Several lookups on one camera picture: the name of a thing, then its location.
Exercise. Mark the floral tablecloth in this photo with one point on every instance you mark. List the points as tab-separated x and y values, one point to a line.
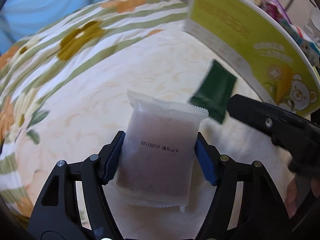
170	66

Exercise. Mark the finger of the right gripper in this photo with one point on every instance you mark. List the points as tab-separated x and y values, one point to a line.
286	130

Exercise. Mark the purple snack bag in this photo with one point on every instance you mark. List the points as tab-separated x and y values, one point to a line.
274	9

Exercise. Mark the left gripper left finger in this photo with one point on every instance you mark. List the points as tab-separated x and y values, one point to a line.
56	213

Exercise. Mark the blue window cloth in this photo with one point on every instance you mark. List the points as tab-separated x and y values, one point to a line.
20	18

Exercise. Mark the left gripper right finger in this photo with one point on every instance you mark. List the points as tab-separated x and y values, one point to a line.
246	203

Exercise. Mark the green cardboard box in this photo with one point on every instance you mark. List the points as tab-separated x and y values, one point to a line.
259	49

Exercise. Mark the floral striped green quilt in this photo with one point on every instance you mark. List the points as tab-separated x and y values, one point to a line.
50	62

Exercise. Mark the white translucent snack pack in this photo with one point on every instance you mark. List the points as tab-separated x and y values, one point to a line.
158	152

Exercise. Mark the red white cartoon bag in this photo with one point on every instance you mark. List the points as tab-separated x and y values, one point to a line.
306	44

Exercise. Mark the dark green sachet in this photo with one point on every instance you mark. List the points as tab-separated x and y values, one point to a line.
214	92

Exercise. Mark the person's right hand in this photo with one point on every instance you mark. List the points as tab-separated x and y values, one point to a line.
291	195

